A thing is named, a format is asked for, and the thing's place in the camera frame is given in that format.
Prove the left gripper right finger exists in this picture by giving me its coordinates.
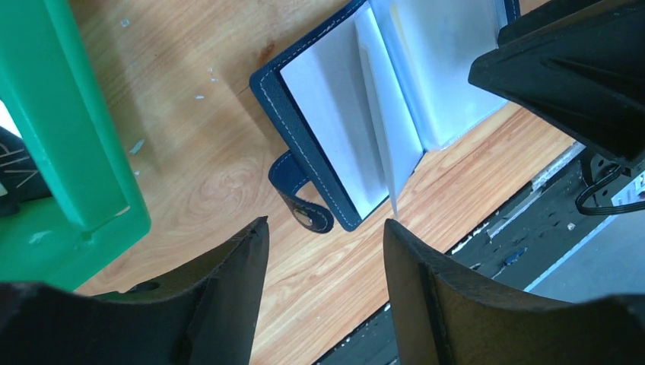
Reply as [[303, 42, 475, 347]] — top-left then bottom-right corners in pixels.
[[383, 219, 644, 364]]

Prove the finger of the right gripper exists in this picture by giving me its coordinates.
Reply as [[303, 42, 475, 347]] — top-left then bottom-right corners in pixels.
[[469, 1, 644, 167]]

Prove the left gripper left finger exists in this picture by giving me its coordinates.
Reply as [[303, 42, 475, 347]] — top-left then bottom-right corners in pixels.
[[1, 217, 269, 364]]

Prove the navy blue card holder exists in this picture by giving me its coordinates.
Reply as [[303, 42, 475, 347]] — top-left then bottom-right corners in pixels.
[[249, 1, 521, 233]]

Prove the green plastic bin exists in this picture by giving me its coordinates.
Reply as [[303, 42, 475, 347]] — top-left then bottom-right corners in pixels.
[[1, 1, 151, 290]]

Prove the black bag in green bin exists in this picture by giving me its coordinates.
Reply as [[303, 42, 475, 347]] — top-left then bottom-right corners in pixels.
[[1, 127, 52, 217]]

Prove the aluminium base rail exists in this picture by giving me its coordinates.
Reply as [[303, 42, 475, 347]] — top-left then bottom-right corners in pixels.
[[319, 146, 644, 364]]

